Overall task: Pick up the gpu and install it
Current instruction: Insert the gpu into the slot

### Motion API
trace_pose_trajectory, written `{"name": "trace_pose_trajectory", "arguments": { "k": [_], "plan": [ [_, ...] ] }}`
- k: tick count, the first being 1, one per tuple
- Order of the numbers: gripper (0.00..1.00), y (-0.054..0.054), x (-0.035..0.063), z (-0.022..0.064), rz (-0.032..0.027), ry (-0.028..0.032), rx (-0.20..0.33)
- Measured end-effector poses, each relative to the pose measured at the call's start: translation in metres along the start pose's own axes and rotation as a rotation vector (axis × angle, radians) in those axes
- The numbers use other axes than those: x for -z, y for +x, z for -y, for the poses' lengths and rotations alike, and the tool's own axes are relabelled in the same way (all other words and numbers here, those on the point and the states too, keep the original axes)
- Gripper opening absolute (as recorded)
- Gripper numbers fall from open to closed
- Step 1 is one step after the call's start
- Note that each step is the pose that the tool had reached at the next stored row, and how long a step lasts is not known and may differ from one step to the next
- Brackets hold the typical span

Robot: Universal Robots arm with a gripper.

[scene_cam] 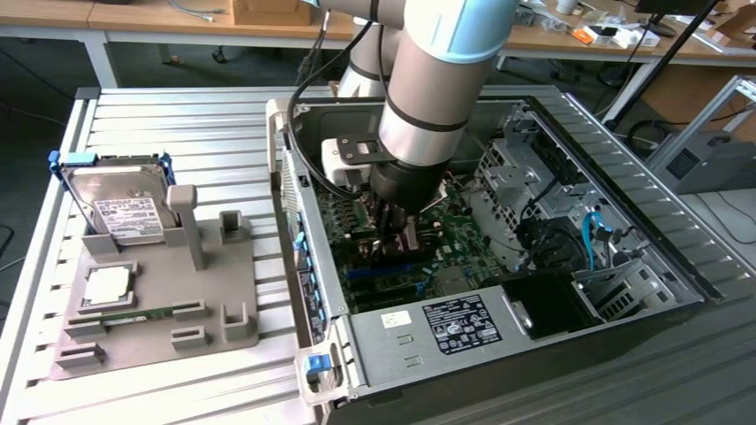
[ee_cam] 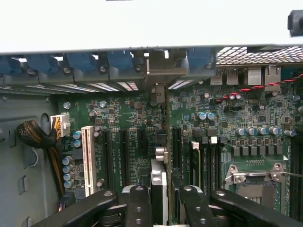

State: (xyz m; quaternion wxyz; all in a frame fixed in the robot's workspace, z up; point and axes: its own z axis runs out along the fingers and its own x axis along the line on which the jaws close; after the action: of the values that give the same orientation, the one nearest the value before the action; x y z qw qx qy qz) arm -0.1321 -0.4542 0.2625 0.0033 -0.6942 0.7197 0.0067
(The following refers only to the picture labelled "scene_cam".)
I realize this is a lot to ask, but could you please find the green RAM stick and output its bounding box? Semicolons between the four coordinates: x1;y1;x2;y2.
74;309;179;327

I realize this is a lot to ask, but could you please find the wooden desk with grey frame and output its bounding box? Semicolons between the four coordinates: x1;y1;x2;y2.
0;0;356;88

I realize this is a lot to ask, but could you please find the blue expansion slot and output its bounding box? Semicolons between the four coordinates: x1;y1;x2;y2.
347;264;415;280

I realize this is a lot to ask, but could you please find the metal disk bay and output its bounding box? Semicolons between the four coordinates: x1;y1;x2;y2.
571;259;667;324

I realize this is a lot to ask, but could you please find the cluttered wooden desk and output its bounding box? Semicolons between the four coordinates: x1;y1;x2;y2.
499;17;756;120

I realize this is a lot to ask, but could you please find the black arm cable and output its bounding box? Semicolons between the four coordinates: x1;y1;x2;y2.
286;8;379;199

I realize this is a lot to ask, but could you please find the open PC case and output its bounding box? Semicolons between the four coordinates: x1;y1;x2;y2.
264;94;727;425

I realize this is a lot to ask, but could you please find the CPU socket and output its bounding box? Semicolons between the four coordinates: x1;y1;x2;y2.
354;194;386;229

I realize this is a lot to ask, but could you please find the metal drive cage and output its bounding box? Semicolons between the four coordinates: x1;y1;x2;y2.
471;105;598;271

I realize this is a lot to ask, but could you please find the grey metal cabinet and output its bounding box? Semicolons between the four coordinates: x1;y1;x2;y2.
647;74;756;196

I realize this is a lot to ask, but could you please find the silver CPU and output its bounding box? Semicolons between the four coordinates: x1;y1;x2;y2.
82;267;135;306

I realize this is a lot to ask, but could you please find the green motherboard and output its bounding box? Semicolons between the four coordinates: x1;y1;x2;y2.
316;176;515;313

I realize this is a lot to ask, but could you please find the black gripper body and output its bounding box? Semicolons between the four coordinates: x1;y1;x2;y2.
368;159;455;217

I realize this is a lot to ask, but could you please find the black tripod pole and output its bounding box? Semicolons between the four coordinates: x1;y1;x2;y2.
602;0;726;125

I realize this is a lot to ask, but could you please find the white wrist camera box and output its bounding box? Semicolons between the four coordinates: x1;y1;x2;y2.
320;135;391;189

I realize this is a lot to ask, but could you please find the blue wire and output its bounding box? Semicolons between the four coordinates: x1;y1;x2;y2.
582;212;616;271

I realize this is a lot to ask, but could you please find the orange and black box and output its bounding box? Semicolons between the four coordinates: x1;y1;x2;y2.
572;25;619;45

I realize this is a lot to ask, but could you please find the grey parts rack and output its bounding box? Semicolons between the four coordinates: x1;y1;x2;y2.
47;184;262;382

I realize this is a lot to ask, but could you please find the grey chipset heatsink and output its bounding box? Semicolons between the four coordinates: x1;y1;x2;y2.
434;267;474;293

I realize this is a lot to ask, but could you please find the wooden box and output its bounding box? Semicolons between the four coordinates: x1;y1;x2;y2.
230;0;315;26

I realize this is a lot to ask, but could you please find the grey cable on desk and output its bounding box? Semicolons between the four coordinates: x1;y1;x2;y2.
168;0;230;23

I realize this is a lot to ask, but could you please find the hard disk with blue caddy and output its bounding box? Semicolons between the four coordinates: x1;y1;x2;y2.
47;150;182;247

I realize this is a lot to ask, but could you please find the black monitor stand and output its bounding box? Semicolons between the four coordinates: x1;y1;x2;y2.
635;0;679;37

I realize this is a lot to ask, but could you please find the grey power supply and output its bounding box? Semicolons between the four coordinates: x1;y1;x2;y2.
347;282;536;387

